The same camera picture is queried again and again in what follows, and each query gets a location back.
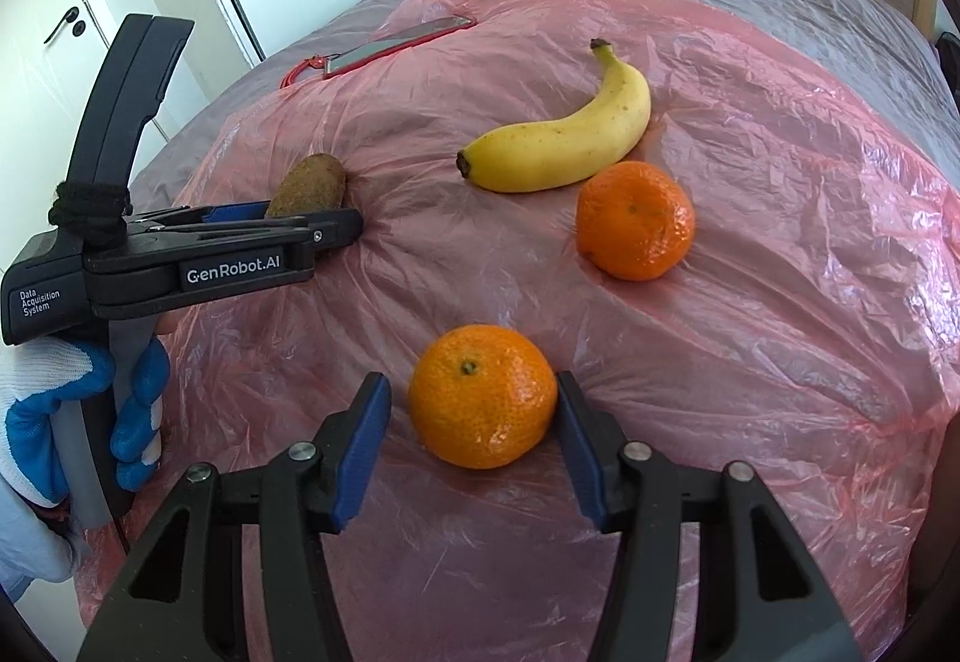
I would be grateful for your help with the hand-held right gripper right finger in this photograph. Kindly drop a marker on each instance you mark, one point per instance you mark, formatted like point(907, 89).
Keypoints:
point(581, 459)

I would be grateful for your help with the pink plastic sheet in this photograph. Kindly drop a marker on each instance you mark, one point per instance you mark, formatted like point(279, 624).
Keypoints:
point(750, 407)

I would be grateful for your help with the brown fuzzy kiwi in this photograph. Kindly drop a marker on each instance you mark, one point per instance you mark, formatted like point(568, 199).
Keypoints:
point(311, 182)

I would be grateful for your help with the white door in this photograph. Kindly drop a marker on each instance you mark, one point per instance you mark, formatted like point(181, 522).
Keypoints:
point(45, 107)

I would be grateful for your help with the yellow banana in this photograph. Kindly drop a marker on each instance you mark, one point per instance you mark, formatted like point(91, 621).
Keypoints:
point(555, 156)

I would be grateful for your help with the person's left hand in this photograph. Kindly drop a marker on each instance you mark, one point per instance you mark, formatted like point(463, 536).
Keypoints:
point(37, 422)

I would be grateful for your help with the orange tangerine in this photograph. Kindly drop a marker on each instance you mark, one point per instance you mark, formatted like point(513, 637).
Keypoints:
point(635, 220)
point(484, 396)

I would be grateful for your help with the person's left forearm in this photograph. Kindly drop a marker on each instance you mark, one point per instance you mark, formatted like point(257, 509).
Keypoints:
point(30, 542)

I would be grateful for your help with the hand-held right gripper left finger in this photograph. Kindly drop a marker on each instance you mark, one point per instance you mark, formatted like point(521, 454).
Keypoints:
point(367, 452)

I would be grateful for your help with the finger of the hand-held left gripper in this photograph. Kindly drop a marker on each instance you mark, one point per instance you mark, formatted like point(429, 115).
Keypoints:
point(330, 233)
point(236, 212)

